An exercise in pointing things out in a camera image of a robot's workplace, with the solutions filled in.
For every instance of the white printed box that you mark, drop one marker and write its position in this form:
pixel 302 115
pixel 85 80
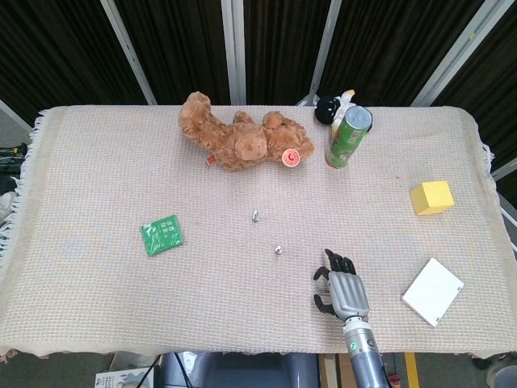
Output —
pixel 121 379

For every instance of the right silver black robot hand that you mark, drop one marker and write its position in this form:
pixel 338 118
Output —
pixel 347 291

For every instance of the brown teddy bear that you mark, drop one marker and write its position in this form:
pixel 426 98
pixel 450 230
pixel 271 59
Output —
pixel 234 137

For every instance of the green snack packet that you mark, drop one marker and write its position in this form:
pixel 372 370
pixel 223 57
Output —
pixel 161 235

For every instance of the round orange hang tag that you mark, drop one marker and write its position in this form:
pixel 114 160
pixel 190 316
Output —
pixel 290 157

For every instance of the white metal partition post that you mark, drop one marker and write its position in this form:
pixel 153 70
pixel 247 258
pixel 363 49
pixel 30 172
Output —
pixel 127 50
pixel 505 169
pixel 323 48
pixel 456 52
pixel 234 52

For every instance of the white shoe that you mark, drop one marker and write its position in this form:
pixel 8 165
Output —
pixel 7 204

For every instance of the white flat box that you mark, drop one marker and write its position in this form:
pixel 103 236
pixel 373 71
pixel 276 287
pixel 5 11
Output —
pixel 432 291

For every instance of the black white plush toy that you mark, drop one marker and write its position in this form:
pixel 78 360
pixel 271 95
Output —
pixel 326 107

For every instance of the green chips can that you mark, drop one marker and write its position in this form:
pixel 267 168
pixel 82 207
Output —
pixel 347 137

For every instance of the yellow cube block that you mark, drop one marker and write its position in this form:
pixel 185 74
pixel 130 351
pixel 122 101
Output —
pixel 432 198

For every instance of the beige woven tablecloth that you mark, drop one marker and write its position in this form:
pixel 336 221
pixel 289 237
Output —
pixel 121 291

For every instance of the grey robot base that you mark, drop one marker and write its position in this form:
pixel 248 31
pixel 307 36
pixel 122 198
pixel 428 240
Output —
pixel 242 369

